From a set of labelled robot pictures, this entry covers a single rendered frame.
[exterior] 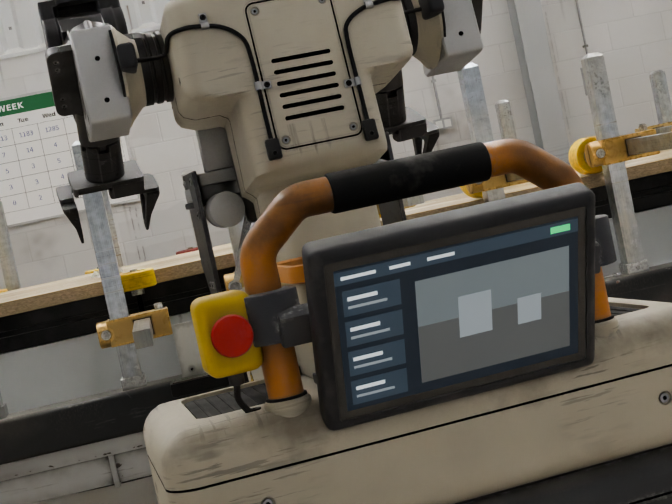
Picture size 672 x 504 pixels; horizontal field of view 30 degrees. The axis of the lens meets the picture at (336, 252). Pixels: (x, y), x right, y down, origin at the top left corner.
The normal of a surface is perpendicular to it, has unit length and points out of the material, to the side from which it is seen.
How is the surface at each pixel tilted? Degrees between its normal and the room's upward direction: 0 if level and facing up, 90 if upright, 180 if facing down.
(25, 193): 90
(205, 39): 82
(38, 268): 90
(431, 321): 115
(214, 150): 90
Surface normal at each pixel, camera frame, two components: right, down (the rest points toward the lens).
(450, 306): 0.29, 0.42
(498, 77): 0.14, 0.02
